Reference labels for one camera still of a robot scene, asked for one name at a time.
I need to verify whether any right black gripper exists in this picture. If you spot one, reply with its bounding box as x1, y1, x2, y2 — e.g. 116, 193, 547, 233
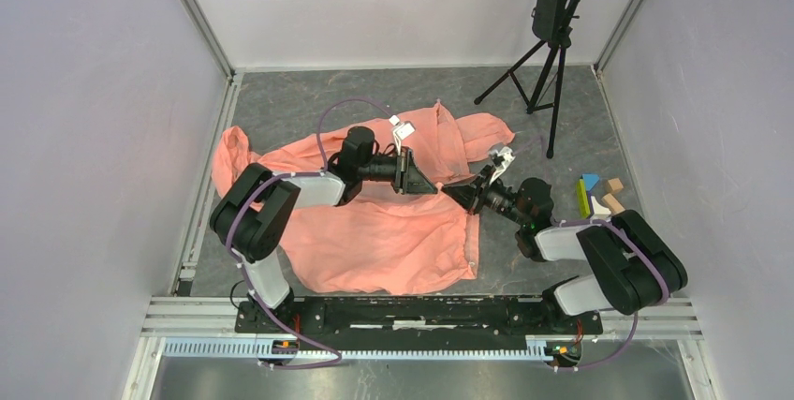
441, 164, 529, 227

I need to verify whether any tan wooden block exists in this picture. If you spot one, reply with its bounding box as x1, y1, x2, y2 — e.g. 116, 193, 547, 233
606, 177, 625, 195
602, 193, 625, 215

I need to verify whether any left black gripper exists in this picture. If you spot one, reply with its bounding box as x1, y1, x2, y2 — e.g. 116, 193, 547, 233
359, 146, 437, 196

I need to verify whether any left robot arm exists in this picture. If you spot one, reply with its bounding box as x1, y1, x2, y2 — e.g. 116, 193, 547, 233
210, 126, 438, 333

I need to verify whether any purple cable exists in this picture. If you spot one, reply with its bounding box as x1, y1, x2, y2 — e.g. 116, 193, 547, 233
224, 96, 393, 371
511, 133, 672, 374

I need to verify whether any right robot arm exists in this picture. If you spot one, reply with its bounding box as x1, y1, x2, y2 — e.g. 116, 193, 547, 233
442, 175, 688, 333

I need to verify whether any black music stand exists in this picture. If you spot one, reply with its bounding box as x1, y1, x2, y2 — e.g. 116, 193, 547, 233
474, 0, 581, 159

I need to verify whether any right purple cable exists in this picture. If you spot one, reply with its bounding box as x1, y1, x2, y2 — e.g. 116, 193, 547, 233
511, 133, 672, 374

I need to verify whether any blue toy block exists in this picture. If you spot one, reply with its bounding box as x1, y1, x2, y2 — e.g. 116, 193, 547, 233
581, 173, 600, 192

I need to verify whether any tan wooden block lower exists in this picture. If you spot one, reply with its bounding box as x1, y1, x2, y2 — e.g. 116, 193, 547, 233
602, 193, 625, 215

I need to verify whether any white toy block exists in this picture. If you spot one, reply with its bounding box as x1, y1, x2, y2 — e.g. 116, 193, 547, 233
589, 196, 611, 219

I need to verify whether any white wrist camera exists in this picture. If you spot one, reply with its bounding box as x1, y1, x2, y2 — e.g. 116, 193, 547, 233
489, 145, 515, 185
389, 115, 416, 154

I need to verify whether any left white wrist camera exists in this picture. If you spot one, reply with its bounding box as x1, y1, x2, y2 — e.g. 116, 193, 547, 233
389, 115, 416, 154

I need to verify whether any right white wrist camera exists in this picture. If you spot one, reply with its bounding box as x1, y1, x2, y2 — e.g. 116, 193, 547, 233
489, 145, 515, 185

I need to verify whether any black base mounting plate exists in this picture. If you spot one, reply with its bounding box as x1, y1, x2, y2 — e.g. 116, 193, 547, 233
274, 295, 603, 351

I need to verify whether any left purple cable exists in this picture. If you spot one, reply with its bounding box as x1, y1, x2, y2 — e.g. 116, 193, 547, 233
224, 96, 393, 371

